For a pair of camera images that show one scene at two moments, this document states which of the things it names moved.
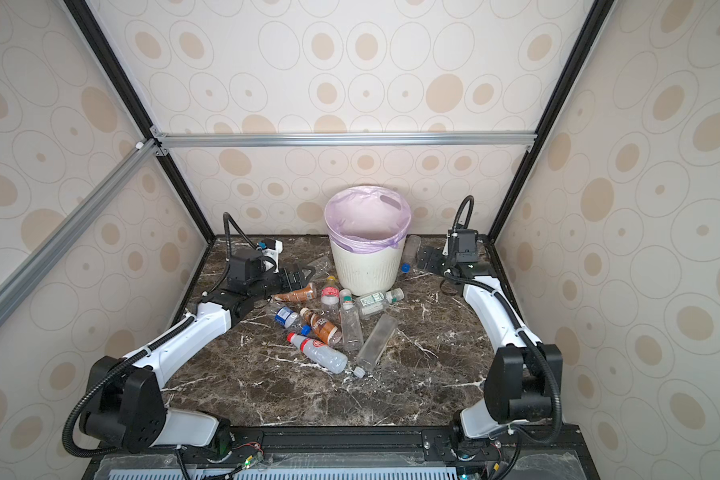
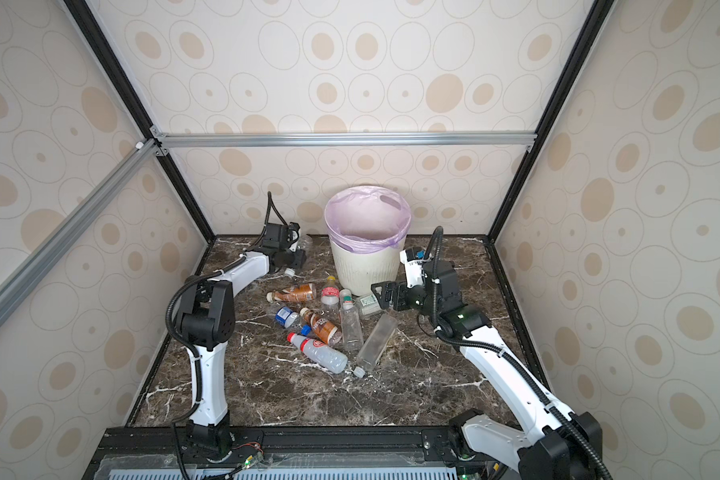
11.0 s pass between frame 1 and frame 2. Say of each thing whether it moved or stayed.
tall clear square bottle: stayed
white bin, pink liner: stayed
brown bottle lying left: stayed
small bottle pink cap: stayed
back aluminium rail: stayed
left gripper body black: moved
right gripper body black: moved
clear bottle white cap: stayed
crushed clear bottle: moved
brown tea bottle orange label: stayed
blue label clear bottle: stayed
